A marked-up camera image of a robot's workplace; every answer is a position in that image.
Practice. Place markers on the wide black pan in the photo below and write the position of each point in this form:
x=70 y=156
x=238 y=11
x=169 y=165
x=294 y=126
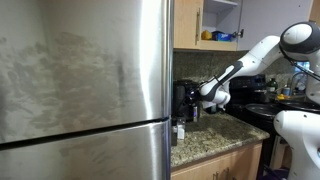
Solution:
x=300 y=105

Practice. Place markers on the wooden side cabinet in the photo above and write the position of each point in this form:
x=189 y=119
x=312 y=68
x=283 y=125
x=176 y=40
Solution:
x=315 y=10

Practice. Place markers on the green dish soap bottle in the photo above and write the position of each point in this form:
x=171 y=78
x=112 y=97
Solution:
x=272 y=86

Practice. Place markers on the stainless steel refrigerator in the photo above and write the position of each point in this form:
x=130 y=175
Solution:
x=83 y=90

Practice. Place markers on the small white jar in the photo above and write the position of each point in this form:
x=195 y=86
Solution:
x=180 y=130

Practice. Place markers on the black electric stove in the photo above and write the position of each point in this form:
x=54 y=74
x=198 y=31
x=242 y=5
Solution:
x=248 y=86

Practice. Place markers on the yellow sponge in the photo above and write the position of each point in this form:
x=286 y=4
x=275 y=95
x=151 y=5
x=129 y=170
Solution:
x=281 y=97

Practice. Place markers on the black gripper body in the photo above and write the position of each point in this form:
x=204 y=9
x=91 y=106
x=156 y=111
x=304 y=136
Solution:
x=198 y=92

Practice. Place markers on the black frying pan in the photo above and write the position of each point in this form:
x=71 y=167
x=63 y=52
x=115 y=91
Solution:
x=263 y=110

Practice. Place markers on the wooden upper cabinet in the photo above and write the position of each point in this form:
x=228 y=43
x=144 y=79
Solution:
x=185 y=23

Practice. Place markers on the chrome sink faucet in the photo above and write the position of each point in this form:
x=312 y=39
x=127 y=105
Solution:
x=296 y=75

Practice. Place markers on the yellow item on shelf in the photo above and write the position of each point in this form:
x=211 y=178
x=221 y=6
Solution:
x=206 y=35

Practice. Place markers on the blue box on shelf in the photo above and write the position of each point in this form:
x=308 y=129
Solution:
x=221 y=36

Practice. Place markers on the small blue cup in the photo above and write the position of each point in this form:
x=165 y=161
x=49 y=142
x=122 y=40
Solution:
x=286 y=91

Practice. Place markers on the wooden lower cabinet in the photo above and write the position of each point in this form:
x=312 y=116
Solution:
x=233 y=163

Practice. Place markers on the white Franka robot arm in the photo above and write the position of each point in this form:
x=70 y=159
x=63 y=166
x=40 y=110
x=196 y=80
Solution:
x=260 y=56

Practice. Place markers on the black coffee maker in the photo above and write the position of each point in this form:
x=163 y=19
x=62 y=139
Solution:
x=181 y=100

